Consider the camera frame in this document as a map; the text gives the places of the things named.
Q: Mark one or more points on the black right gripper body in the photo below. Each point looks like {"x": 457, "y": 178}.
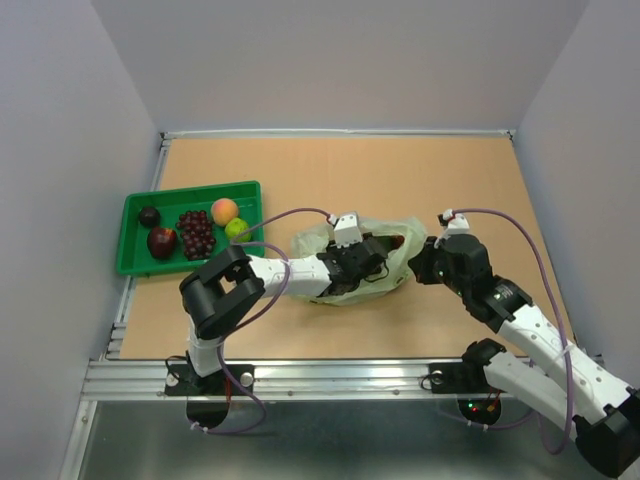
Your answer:
{"x": 433, "y": 268}

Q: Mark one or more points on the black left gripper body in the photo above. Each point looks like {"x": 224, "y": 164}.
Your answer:
{"x": 338, "y": 252}

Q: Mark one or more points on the light green plastic bag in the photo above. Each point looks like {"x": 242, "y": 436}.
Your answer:
{"x": 308, "y": 243}

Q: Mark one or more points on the small red fruit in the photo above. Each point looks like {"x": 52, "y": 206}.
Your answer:
{"x": 396, "y": 242}

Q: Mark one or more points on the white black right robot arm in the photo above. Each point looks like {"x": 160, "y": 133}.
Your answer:
{"x": 563, "y": 384}

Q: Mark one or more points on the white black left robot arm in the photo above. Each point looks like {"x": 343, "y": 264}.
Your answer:
{"x": 222, "y": 292}

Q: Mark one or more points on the cracked lime green fruit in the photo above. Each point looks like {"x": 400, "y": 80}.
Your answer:
{"x": 237, "y": 230}

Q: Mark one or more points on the orange pink peach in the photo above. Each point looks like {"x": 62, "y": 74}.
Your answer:
{"x": 223, "y": 211}

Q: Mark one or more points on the dark red grape bunch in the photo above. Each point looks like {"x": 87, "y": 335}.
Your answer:
{"x": 196, "y": 231}

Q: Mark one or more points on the dark red apple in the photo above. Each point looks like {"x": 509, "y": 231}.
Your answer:
{"x": 161, "y": 242}

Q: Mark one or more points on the dark purple plum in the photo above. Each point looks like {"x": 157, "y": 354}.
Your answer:
{"x": 149, "y": 217}

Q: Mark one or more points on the green plastic tray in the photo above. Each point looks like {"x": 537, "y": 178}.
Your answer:
{"x": 134, "y": 258}

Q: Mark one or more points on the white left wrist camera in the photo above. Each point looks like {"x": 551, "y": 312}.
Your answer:
{"x": 347, "y": 230}

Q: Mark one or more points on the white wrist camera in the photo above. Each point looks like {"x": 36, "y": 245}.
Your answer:
{"x": 452, "y": 223}
{"x": 347, "y": 230}

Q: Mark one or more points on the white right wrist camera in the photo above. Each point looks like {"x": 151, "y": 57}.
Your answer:
{"x": 452, "y": 223}

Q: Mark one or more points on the aluminium front rail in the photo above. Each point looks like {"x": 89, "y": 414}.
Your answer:
{"x": 276, "y": 380}

